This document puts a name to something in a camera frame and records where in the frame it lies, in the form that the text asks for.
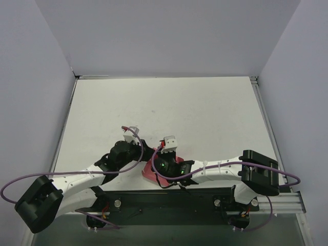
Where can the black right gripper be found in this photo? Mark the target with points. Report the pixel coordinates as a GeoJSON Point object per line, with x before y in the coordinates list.
{"type": "Point", "coordinates": [169, 159]}

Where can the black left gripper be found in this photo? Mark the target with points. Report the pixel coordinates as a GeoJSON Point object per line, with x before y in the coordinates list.
{"type": "Point", "coordinates": [144, 150]}

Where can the pink paper box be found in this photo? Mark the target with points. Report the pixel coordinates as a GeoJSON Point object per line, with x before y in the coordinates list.
{"type": "Point", "coordinates": [148, 172]}

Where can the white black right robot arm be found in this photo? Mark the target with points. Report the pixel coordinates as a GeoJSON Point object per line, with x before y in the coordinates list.
{"type": "Point", "coordinates": [252, 173]}

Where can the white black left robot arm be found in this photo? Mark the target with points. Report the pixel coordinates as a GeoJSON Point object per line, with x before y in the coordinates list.
{"type": "Point", "coordinates": [48, 198]}

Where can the aluminium front crossbar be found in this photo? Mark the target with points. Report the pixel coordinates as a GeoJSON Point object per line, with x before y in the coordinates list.
{"type": "Point", "coordinates": [284, 203]}

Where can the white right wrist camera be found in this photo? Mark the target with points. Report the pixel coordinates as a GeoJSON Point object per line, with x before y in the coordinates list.
{"type": "Point", "coordinates": [169, 144]}

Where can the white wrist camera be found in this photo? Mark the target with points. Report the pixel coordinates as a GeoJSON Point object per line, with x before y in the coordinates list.
{"type": "Point", "coordinates": [130, 134]}
{"type": "Point", "coordinates": [169, 144]}

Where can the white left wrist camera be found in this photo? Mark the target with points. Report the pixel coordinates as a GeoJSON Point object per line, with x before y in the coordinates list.
{"type": "Point", "coordinates": [130, 134]}

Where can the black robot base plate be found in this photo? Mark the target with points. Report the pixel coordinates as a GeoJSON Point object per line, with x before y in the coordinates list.
{"type": "Point", "coordinates": [206, 207]}

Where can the aluminium table frame rail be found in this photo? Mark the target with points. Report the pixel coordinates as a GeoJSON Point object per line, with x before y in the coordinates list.
{"type": "Point", "coordinates": [255, 85]}

